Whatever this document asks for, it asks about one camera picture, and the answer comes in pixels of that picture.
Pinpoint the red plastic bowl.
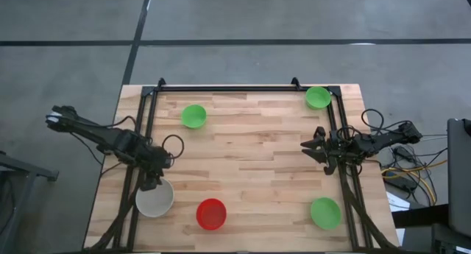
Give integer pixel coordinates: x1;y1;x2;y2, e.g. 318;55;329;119
195;197;228;231

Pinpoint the black metal stand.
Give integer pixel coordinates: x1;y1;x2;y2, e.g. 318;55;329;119
0;150;60;254

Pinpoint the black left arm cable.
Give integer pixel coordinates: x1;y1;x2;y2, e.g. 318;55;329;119
160;133;185;160

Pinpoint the small green plastic bowl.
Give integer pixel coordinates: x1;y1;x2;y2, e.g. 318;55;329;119
305;85;333;110
180;104;208;130

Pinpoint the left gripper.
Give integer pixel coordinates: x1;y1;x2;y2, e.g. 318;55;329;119
138;145;174;192

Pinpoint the black equipment case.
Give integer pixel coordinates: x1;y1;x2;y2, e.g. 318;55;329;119
446;117;471;240

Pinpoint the white ribbed bowl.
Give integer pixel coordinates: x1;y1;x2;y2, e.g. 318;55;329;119
135;177;175;219

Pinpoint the black power adapter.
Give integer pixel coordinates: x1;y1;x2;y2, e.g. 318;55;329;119
384;174;419;193

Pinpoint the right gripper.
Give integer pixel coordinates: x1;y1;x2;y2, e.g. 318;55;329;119
300;126;351;176

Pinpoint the black aluminium table frame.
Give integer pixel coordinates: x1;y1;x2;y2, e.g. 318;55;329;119
82;77;402;253

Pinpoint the white paper sheet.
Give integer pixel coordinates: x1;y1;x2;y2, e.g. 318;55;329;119
386;191;411;214

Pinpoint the yellow cable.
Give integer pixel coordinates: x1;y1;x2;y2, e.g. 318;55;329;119
380;159;448;206

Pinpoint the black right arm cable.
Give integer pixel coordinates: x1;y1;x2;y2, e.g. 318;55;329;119
361;108;386;135

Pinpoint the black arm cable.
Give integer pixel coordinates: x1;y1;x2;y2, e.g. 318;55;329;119
361;108;386;135
160;133;185;160

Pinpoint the large green plastic bowl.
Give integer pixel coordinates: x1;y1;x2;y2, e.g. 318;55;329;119
309;197;342;231

